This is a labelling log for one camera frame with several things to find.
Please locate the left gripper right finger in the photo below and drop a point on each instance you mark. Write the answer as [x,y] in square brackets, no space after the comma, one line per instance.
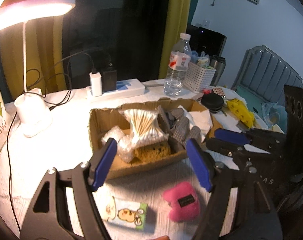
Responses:
[199,163]

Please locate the brown cardboard box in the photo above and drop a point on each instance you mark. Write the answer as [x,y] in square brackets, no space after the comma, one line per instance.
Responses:
[103,120]

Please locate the black round case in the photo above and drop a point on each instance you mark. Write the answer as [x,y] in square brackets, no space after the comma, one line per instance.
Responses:
[213,102]

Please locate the person's left hand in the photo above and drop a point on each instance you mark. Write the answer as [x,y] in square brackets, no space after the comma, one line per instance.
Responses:
[161,238]

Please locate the black monitor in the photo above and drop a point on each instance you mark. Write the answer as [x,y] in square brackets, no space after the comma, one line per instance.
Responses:
[206,40]

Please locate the pink plush toy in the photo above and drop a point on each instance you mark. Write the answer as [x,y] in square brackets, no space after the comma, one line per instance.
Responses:
[183,201]

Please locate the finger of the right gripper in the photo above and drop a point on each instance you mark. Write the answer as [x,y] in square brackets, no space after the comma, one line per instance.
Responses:
[231,136]
[223,147]

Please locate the white fluffy ball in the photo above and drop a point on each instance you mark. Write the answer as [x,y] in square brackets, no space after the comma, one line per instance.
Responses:
[124,144]

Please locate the yellow printed bag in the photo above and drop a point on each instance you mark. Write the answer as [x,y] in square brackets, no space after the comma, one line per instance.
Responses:
[239,109]

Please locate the white power strip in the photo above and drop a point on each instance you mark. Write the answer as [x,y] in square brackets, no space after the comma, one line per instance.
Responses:
[124,89]

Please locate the colourful patterned card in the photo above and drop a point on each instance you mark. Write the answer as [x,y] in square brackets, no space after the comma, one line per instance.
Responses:
[219,91]

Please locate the black power adapter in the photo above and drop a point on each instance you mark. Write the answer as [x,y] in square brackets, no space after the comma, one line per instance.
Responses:
[109,78]

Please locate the white plastic basket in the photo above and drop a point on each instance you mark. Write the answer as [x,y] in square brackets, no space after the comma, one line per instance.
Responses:
[198,78]

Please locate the cartoon tissue packet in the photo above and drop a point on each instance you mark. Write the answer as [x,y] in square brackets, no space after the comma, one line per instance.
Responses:
[124,213]

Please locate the white charger plug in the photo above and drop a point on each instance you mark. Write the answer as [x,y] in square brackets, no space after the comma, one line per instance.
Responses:
[96,84]

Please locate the grey dotted gloves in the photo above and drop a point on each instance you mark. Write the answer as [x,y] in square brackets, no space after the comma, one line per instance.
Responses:
[176,125]

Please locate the cotton swab bag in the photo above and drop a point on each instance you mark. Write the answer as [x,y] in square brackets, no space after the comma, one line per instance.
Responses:
[144,128]

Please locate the clear water bottle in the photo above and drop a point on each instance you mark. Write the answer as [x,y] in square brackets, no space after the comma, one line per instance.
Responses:
[179,59]

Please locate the steel thermos cup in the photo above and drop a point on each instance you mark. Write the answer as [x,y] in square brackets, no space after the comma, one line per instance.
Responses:
[219,64]

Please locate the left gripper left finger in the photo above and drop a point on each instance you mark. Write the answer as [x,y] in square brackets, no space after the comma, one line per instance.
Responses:
[48,216]

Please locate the brown plush bear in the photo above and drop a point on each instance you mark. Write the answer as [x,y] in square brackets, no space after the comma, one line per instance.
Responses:
[153,152]

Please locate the grey padded headboard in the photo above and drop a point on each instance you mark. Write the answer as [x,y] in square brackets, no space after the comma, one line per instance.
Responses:
[264,74]

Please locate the white towel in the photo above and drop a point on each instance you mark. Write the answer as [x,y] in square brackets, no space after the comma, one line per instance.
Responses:
[200,119]

